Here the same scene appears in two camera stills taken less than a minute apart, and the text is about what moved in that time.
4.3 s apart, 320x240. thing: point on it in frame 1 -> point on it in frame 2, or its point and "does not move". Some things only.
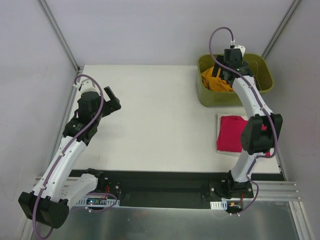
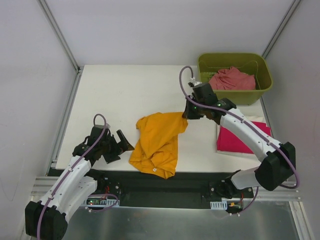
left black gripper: [110, 104] -> [115, 147]
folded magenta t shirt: [229, 133] does not move
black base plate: [178, 189] does not move
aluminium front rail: [264, 190] does not move
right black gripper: [219, 72] -> [190, 110]
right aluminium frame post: [285, 20] does not move
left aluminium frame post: [59, 35] does not move
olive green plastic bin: [258, 67] does not move
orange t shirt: [215, 84] -> [155, 150]
